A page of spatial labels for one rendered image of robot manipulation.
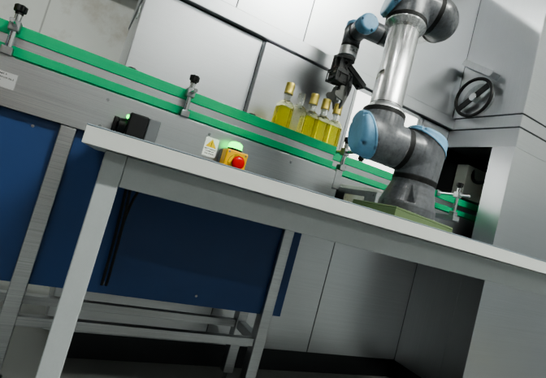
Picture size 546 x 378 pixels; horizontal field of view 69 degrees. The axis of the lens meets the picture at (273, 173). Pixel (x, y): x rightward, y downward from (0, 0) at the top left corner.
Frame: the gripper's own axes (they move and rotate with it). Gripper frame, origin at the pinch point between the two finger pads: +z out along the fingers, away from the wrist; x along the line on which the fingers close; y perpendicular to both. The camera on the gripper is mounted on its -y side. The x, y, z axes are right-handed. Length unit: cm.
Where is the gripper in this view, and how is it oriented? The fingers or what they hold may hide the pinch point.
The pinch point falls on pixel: (338, 106)
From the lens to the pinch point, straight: 165.9
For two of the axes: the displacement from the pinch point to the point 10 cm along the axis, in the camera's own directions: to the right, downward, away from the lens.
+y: -8.6, -2.7, -4.4
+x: 4.5, 0.5, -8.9
